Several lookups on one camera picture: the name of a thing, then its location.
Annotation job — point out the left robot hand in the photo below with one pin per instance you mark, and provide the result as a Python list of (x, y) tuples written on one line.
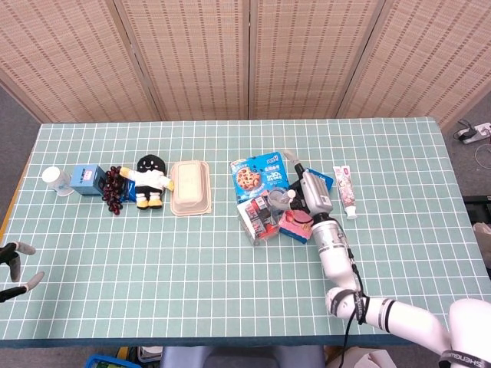
[(15, 264)]

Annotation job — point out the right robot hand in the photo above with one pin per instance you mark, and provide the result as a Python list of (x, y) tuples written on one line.
[(314, 191)]

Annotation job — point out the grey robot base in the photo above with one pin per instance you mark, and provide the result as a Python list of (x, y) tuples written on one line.
[(241, 358)]

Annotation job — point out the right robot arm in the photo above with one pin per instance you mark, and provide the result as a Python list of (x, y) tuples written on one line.
[(337, 257)]

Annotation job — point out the floral toothpaste tube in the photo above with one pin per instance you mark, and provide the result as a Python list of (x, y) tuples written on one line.
[(346, 191)]

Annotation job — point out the blue strawberry Oreo box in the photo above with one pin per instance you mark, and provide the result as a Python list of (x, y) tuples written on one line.
[(297, 227)]

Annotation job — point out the clear plastic jar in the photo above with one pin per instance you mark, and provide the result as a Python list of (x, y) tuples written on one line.
[(273, 197)]

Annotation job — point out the clear box with red caps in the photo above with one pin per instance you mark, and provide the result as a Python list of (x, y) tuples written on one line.
[(257, 218)]

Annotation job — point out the blue cookie bag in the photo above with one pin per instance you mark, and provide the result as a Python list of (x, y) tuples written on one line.
[(249, 176)]

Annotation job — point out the clear cup with white lid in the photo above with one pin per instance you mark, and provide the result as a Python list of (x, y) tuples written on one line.
[(53, 178)]

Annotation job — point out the small light blue box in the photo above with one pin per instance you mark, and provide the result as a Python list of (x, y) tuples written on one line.
[(86, 180)]

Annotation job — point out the dark grape bunch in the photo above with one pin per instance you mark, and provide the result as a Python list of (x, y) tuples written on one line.
[(112, 189)]

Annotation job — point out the beige lunch box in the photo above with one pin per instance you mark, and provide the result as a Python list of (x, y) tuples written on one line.
[(190, 188)]

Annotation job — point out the blue plastic bin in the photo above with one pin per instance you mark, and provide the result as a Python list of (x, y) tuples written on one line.
[(103, 361)]

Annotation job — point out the flat blue packet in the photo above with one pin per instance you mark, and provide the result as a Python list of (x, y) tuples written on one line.
[(129, 191)]

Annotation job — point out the green checked tablecloth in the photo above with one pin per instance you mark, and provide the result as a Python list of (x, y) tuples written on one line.
[(153, 268)]

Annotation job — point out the black and white plush doll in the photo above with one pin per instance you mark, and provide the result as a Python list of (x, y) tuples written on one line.
[(147, 180)]

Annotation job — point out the black floor object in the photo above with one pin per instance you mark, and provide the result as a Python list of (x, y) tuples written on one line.
[(479, 209)]

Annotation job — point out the bamboo folding screen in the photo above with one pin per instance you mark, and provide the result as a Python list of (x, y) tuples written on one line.
[(211, 57)]

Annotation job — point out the white power strip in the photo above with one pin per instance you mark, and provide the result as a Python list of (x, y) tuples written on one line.
[(479, 132)]

